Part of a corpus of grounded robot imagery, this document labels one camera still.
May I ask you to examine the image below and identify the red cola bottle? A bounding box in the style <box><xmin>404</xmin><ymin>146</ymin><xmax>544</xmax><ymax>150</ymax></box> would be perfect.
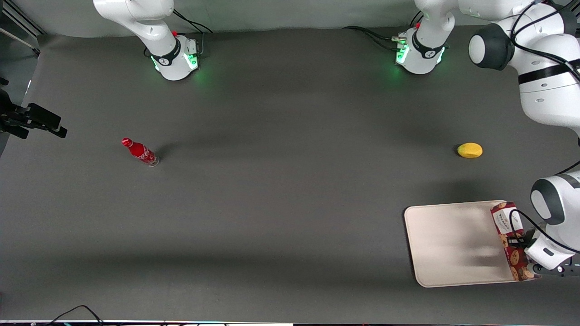
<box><xmin>121</xmin><ymin>137</ymin><xmax>160</xmax><ymax>167</ymax></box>

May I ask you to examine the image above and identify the black left base cable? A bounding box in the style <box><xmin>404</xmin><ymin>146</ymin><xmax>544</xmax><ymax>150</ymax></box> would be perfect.
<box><xmin>342</xmin><ymin>25</ymin><xmax>401</xmax><ymax>51</ymax></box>

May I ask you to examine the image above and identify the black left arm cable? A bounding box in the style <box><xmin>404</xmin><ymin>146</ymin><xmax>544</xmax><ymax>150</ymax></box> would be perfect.
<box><xmin>508</xmin><ymin>0</ymin><xmax>580</xmax><ymax>255</ymax></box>

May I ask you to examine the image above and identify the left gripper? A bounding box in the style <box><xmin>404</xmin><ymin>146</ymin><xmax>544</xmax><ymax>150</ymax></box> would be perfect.
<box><xmin>507</xmin><ymin>225</ymin><xmax>575</xmax><ymax>271</ymax></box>

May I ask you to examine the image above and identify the black right base cable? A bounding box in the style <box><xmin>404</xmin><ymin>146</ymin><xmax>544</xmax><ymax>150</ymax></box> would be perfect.
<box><xmin>171</xmin><ymin>8</ymin><xmax>213</xmax><ymax>35</ymax></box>

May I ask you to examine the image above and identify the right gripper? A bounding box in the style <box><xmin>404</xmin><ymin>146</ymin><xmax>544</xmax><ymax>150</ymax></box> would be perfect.
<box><xmin>0</xmin><ymin>78</ymin><xmax>68</xmax><ymax>140</ymax></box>

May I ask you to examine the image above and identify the black base cable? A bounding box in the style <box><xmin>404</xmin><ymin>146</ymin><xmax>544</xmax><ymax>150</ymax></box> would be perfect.
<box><xmin>342</xmin><ymin>25</ymin><xmax>401</xmax><ymax>51</ymax></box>
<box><xmin>171</xmin><ymin>8</ymin><xmax>213</xmax><ymax>35</ymax></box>

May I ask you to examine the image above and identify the cream plastic tray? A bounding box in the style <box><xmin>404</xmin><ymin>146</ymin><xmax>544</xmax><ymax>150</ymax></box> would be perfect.
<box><xmin>404</xmin><ymin>200</ymin><xmax>522</xmax><ymax>288</ymax></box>

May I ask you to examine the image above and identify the black cable at table edge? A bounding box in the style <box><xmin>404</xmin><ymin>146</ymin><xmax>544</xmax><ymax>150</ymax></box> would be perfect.
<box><xmin>44</xmin><ymin>305</ymin><xmax>106</xmax><ymax>326</ymax></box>

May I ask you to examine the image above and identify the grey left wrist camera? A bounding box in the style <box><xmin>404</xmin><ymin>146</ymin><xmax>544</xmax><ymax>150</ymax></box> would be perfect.
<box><xmin>532</xmin><ymin>263</ymin><xmax>580</xmax><ymax>278</ymax></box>

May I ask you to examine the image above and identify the yellow lemon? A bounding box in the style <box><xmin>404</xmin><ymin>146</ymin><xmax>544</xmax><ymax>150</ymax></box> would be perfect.
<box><xmin>456</xmin><ymin>142</ymin><xmax>483</xmax><ymax>159</ymax></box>

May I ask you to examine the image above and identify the aluminium frame rail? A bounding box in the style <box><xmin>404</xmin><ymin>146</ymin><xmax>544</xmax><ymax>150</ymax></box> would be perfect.
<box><xmin>0</xmin><ymin>0</ymin><xmax>47</xmax><ymax>57</ymax></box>

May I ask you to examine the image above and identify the red cookie box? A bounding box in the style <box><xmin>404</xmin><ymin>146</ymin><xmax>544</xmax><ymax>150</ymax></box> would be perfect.
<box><xmin>490</xmin><ymin>201</ymin><xmax>541</xmax><ymax>282</ymax></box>

